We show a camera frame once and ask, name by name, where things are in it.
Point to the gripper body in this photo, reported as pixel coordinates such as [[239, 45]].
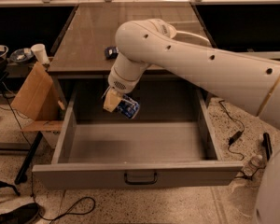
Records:
[[119, 82]]

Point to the blue pepsi can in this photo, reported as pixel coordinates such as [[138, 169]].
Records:
[[128, 107]]

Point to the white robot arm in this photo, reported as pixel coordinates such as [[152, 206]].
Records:
[[249, 82]]

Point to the grey cabinet with glossy top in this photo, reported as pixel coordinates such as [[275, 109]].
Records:
[[81, 53]]

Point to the open grey top drawer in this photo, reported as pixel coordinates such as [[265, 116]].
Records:
[[172, 135]]

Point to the dark blue snack bag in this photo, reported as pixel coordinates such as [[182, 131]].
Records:
[[111, 53]]

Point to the brown cardboard box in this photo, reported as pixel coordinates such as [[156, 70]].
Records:
[[38, 100]]

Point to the white paper cup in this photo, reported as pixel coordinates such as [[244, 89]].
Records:
[[40, 53]]

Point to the blue bowl with scraps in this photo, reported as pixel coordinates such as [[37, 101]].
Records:
[[21, 56]]

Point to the black table leg left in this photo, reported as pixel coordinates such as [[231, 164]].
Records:
[[21, 176]]

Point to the black shoe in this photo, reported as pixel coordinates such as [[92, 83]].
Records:
[[25, 214]]

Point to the clear plastic water bottle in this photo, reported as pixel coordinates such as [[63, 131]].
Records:
[[254, 164]]

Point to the black stand leg right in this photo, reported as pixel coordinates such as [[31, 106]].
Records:
[[267, 145]]

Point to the black drawer handle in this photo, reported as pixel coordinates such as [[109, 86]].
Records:
[[140, 179]]

